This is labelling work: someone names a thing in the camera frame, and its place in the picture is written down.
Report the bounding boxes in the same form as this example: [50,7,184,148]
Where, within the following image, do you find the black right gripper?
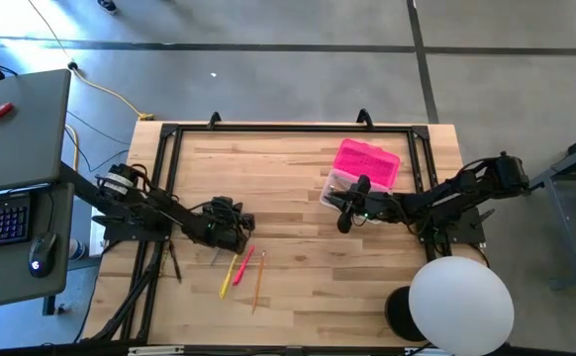
[326,175,399,234]

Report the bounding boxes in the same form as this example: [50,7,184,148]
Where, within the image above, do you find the yellow highlighter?
[218,254,240,301]

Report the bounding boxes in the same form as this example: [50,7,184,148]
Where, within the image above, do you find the black computer mouse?
[28,231,57,278]

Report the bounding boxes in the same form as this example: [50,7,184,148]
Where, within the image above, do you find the orange pencil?
[251,250,268,315]

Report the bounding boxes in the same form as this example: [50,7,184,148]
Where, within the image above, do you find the grey desk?
[0,182,75,312]

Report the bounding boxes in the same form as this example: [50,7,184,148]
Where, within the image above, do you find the grey laptop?
[0,68,71,195]

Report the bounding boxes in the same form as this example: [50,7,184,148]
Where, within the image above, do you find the white globe lamp black base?
[384,255,516,356]

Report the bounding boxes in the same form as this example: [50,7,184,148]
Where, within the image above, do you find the black backlit keyboard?
[0,193,33,250]

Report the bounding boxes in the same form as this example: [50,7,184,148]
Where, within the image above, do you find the black aluminium table frame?
[82,109,440,347]

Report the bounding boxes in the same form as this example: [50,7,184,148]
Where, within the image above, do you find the yellow cable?
[28,0,155,123]
[64,123,80,172]

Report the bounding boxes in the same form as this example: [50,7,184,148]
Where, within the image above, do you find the pink and clear pencil box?
[319,137,402,224]

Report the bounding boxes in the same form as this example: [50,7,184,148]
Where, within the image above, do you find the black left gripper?
[196,196,257,254]

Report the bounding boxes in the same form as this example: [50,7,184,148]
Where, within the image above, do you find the grey metal stand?
[518,126,576,291]

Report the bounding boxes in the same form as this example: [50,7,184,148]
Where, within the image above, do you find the black floor cable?
[64,111,131,172]

